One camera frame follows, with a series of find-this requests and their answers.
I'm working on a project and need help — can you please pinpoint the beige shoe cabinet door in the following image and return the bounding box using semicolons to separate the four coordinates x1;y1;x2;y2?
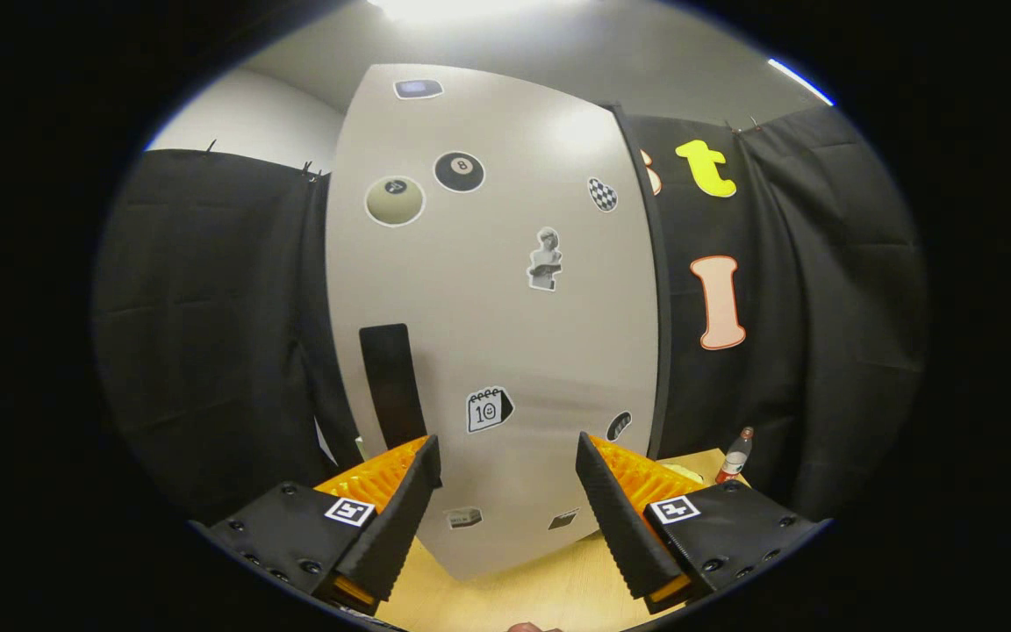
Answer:
324;63;660;580

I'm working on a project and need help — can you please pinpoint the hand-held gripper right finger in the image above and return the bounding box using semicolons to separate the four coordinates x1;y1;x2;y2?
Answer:
576;431;829;615

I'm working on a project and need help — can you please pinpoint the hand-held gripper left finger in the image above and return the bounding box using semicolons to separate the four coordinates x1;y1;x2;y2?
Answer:
190;434;442;615

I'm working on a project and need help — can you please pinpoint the clear bottle red label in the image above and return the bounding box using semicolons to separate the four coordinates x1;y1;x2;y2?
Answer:
716;427;755;485

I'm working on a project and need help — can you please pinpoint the narrow ceiling light strip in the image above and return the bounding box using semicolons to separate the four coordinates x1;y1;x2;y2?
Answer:
767;57;835;108

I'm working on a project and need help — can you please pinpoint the large ceiling light panel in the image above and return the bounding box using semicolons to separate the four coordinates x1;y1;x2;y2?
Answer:
369;0;559;23

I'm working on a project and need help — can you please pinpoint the black backdrop cloth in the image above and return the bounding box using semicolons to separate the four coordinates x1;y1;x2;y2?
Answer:
91;105;928;528

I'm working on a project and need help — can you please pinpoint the black door handle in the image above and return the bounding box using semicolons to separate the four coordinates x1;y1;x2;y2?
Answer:
359;323;428;450

